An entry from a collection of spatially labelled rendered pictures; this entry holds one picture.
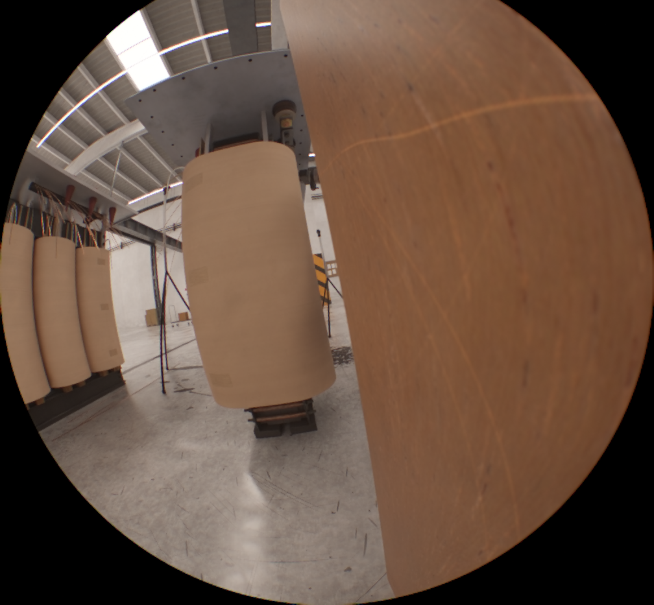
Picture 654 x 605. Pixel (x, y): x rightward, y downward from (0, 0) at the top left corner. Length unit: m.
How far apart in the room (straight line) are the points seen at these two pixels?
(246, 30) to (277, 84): 3.54
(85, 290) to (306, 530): 1.91
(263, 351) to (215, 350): 0.16
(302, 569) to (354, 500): 0.23
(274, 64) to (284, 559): 1.40
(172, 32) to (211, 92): 9.70
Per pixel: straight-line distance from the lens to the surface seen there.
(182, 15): 10.30
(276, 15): 8.17
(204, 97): 1.02
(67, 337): 1.76
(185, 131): 1.17
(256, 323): 0.64
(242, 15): 4.39
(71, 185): 1.99
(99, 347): 1.97
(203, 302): 0.69
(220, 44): 10.48
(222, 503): 0.75
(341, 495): 0.66
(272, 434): 0.92
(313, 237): 6.33
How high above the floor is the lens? 0.54
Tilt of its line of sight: 2 degrees up
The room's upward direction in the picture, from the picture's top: 11 degrees counter-clockwise
